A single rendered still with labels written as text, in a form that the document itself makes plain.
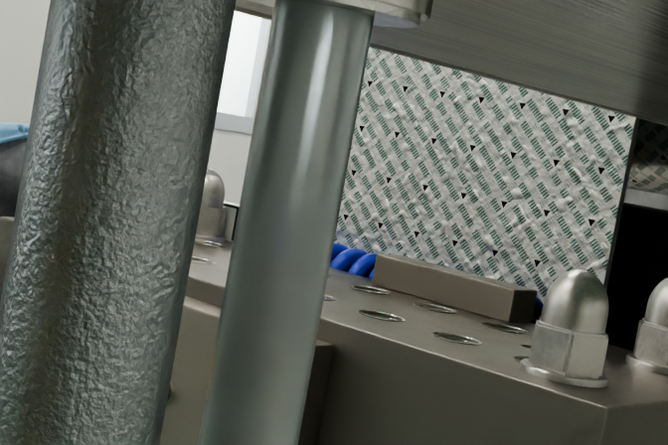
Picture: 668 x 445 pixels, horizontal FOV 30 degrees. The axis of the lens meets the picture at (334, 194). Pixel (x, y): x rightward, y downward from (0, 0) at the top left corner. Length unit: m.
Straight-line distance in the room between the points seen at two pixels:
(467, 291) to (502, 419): 0.18
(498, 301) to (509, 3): 0.46
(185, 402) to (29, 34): 4.46
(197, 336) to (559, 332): 0.17
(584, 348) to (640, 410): 0.03
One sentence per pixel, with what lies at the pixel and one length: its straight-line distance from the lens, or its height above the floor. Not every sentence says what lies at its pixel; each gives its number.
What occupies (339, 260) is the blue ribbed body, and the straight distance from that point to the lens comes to 0.77.
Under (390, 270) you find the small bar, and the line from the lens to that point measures 0.71.
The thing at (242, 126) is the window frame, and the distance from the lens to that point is 5.80.
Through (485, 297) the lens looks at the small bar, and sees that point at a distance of 0.67.
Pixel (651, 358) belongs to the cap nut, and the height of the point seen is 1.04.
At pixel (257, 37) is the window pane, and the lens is 5.87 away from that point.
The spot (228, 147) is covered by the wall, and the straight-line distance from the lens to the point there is 5.77.
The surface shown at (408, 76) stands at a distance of 0.79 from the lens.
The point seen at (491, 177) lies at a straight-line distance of 0.75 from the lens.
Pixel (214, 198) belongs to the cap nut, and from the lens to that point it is 0.80.
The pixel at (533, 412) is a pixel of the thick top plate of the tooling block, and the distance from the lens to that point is 0.50.
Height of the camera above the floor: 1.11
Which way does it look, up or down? 3 degrees down
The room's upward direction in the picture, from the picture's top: 10 degrees clockwise
